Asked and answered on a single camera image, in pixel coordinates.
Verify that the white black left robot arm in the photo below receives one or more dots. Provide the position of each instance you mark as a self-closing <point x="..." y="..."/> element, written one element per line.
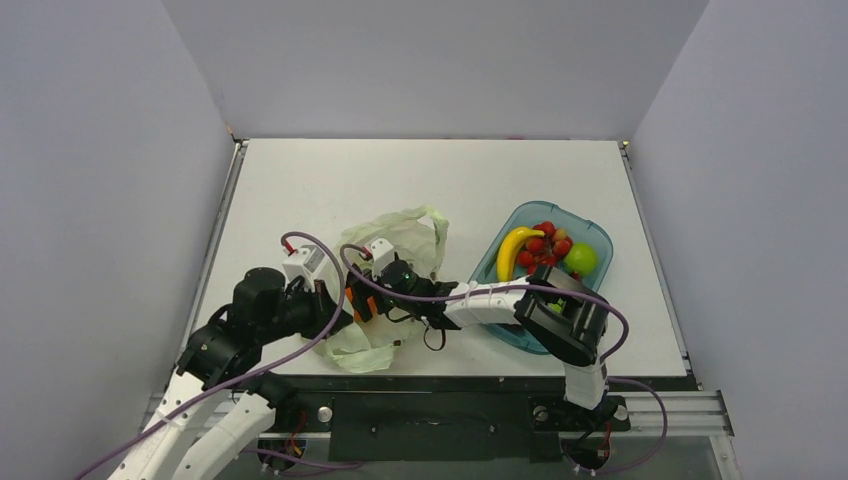
<point x="220" y="397"/>

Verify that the yellow fake banana bunch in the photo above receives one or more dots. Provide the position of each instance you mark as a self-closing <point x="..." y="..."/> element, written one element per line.
<point x="509" y="249"/>

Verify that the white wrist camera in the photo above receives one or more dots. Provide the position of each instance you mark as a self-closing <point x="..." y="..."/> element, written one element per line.
<point x="383" y="254"/>
<point x="305" y="262"/>

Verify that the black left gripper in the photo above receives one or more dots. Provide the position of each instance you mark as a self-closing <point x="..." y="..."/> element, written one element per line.
<point x="324" y="309"/>

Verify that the light green plastic bag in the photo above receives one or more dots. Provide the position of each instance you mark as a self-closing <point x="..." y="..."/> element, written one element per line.
<point x="419" y="236"/>

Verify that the orange fake fruit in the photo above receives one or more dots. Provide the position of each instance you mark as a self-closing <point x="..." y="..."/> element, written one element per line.
<point x="363" y="302"/>

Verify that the green fake apple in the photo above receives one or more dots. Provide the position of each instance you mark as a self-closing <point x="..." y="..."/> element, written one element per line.
<point x="581" y="259"/>

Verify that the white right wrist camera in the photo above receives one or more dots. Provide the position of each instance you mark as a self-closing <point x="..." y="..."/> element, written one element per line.
<point x="383" y="254"/>

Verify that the teal plastic tray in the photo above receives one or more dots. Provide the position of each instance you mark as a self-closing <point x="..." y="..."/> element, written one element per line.
<point x="580" y="229"/>

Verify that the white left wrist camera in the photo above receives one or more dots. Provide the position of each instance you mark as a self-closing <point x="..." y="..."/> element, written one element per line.
<point x="305" y="262"/>

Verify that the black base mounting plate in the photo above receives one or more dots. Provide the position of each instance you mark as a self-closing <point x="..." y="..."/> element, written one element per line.
<point x="547" y="447"/>

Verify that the aluminium frame rail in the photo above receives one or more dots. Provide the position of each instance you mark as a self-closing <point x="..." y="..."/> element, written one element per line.
<point x="676" y="414"/>

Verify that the red fake strawberry bunch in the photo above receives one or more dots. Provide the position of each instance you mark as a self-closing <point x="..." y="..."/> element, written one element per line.
<point x="549" y="249"/>

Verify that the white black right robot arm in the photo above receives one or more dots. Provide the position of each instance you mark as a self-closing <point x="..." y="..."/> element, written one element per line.
<point x="566" y="318"/>

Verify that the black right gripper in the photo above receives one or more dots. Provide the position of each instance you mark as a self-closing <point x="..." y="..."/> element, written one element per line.
<point x="370" y="295"/>

